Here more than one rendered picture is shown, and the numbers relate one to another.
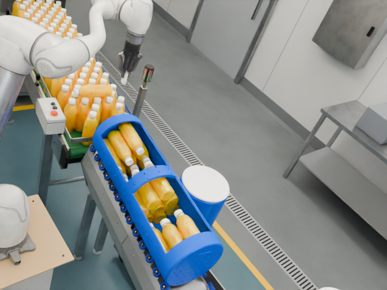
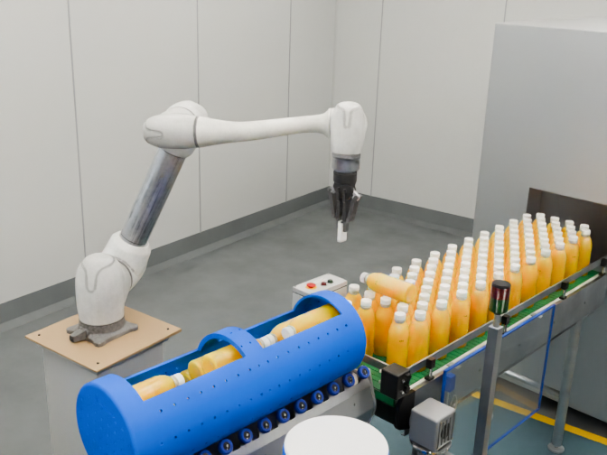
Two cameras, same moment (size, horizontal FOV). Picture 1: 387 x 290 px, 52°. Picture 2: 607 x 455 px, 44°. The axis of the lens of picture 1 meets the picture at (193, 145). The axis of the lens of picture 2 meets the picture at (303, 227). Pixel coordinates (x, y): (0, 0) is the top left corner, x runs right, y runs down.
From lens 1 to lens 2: 2.42 m
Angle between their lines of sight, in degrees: 78
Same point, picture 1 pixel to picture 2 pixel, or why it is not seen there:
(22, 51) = not seen: hidden behind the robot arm
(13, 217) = (80, 277)
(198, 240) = (108, 379)
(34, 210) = (154, 333)
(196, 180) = (326, 431)
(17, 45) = not seen: hidden behind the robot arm
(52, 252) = (99, 356)
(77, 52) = (176, 121)
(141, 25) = (333, 138)
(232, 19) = not seen: outside the picture
